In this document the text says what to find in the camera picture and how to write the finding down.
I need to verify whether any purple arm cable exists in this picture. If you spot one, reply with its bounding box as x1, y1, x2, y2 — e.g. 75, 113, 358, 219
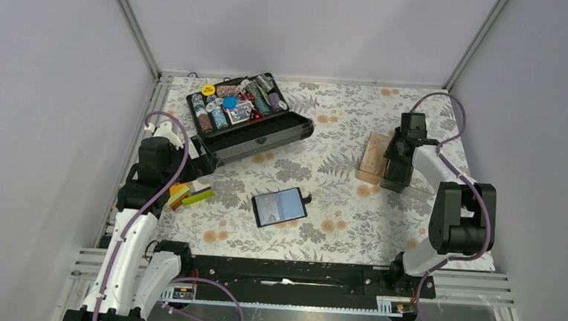
90, 108, 259, 321
397, 90, 501, 321

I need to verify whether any brown poker chip stack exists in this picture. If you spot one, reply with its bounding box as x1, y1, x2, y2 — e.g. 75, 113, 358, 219
196, 111, 214, 134

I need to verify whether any blue playing card deck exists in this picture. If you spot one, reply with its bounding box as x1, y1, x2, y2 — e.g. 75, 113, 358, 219
227, 102, 254, 126

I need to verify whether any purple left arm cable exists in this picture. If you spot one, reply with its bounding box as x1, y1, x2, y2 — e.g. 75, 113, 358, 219
90, 108, 259, 321

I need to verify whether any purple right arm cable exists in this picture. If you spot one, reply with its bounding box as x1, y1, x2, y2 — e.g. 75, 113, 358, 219
397, 90, 501, 321

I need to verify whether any blue round dealer chip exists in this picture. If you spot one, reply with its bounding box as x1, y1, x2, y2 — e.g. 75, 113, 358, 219
222, 96, 239, 109

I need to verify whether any black poker chip case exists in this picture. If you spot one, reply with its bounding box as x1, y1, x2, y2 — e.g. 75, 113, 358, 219
186, 72, 314, 166

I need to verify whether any green purple toy block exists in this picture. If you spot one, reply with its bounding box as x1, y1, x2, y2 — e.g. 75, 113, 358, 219
182, 181, 214, 206

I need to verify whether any black card holder wallet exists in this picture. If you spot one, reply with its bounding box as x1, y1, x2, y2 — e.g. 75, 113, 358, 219
251, 187, 312, 227

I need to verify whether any clear transparent card box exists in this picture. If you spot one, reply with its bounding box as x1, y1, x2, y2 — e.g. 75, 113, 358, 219
407, 179, 436, 202

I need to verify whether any smoky grey transparent card box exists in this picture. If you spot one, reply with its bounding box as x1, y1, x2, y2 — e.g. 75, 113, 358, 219
379, 178, 409, 194

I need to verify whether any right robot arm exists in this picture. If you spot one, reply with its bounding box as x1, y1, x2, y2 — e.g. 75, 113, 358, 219
380, 112, 497, 296

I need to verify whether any blue poker chip stack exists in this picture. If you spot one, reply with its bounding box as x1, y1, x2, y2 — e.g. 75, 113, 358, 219
211, 108, 229, 130

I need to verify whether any red triangular dealer button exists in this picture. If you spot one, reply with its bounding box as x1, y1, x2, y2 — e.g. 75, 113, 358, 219
248, 108, 265, 123

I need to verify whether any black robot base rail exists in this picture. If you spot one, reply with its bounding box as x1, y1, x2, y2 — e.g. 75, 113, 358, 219
179, 255, 436, 299

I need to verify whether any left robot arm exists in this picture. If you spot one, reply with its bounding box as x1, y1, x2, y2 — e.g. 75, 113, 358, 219
62, 120, 218, 321

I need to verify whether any yellow round chip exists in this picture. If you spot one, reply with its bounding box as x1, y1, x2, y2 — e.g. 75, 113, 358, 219
201, 84, 216, 97

